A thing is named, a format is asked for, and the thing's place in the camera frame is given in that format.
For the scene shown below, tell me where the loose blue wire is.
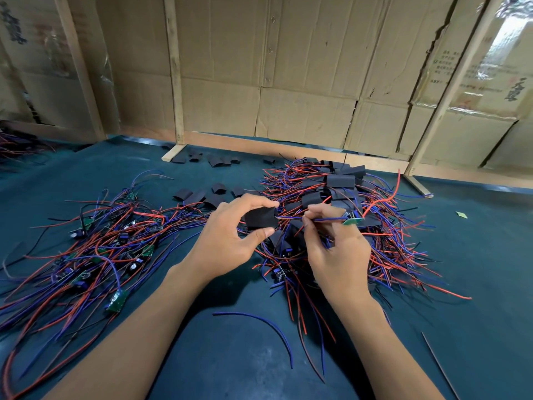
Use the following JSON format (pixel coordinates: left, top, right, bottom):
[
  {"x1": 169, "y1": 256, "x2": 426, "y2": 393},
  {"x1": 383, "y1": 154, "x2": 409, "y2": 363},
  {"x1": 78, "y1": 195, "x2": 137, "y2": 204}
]
[{"x1": 212, "y1": 311, "x2": 294, "y2": 369}]

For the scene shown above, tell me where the wide wooden post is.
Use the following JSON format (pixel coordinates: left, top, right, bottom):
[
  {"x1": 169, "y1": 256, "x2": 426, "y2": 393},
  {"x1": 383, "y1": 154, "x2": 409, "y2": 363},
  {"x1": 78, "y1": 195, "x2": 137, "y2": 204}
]
[{"x1": 52, "y1": 0, "x2": 107, "y2": 142}]

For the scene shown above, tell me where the pile of sleeved wired boards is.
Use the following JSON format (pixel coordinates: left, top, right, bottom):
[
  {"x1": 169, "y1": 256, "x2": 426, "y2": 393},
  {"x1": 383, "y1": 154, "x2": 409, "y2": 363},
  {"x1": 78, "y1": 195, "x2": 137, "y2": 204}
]
[{"x1": 254, "y1": 158, "x2": 473, "y2": 384}]

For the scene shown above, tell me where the black heat-shrink sleeve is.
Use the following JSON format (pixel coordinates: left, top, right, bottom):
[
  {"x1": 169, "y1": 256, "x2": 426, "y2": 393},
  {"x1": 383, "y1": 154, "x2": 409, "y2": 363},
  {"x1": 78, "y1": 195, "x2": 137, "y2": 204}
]
[{"x1": 243, "y1": 206, "x2": 281, "y2": 231}]

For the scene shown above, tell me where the person's left forearm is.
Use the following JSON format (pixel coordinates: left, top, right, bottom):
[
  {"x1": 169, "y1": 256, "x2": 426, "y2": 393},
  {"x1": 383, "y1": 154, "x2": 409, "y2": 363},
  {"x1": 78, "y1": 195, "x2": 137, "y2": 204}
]
[{"x1": 46, "y1": 262, "x2": 209, "y2": 400}]

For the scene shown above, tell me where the person's right hand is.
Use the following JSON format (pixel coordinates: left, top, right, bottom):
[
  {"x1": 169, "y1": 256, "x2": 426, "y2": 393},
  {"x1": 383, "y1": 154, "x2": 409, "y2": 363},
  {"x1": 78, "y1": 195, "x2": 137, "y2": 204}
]
[{"x1": 301, "y1": 202, "x2": 374, "y2": 310}]

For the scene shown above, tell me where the person's right forearm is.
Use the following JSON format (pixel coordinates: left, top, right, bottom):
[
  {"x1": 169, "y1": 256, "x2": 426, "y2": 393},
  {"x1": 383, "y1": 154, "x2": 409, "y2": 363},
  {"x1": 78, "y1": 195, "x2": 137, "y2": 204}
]
[{"x1": 337, "y1": 296, "x2": 446, "y2": 400}]

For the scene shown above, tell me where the wire pile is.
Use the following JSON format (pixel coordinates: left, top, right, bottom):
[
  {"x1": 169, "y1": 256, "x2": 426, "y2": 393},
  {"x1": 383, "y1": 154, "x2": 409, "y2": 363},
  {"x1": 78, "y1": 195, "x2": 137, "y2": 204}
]
[{"x1": 0, "y1": 124, "x2": 38, "y2": 159}]

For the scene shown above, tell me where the clear plastic sheet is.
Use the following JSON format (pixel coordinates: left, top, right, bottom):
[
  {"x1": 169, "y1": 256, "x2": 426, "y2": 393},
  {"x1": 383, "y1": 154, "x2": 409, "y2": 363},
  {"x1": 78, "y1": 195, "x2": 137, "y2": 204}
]
[{"x1": 475, "y1": 0, "x2": 533, "y2": 113}]

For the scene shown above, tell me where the thin wooden post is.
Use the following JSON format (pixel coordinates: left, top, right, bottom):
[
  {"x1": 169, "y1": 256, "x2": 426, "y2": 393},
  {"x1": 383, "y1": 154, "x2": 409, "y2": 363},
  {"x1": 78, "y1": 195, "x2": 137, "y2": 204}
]
[{"x1": 160, "y1": 0, "x2": 186, "y2": 163}]

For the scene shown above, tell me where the wooden ledge board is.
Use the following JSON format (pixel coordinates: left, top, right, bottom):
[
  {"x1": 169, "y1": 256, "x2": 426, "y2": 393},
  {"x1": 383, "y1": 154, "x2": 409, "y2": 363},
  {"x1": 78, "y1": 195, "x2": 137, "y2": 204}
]
[{"x1": 120, "y1": 124, "x2": 533, "y2": 192}]

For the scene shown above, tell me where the wired board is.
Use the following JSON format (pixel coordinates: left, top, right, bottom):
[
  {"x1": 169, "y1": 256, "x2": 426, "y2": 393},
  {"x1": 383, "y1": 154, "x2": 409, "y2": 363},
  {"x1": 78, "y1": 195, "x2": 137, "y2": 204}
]
[{"x1": 312, "y1": 171, "x2": 403, "y2": 227}]

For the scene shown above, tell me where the pale slanted wooden post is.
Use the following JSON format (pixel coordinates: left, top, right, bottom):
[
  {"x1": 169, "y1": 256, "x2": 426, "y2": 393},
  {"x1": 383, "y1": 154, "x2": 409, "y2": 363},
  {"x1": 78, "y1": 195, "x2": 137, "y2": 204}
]
[{"x1": 404, "y1": 0, "x2": 505, "y2": 198}]

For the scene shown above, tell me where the person's left hand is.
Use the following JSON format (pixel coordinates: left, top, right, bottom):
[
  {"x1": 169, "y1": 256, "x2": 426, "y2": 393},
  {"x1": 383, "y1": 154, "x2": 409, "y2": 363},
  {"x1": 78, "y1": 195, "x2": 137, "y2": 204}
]
[{"x1": 182, "y1": 194, "x2": 281, "y2": 285}]

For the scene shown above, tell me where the pile of black sleeve pieces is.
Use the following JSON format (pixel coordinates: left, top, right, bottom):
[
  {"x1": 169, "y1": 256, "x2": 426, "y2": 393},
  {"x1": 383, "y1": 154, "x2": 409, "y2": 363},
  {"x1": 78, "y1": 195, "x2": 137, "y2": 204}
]
[{"x1": 170, "y1": 149, "x2": 251, "y2": 207}]

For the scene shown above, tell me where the pile of unsleeved wired boards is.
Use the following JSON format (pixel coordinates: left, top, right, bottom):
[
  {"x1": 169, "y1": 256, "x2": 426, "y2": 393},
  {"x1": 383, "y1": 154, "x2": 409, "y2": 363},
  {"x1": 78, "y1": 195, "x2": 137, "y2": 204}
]
[{"x1": 0, "y1": 171, "x2": 209, "y2": 400}]

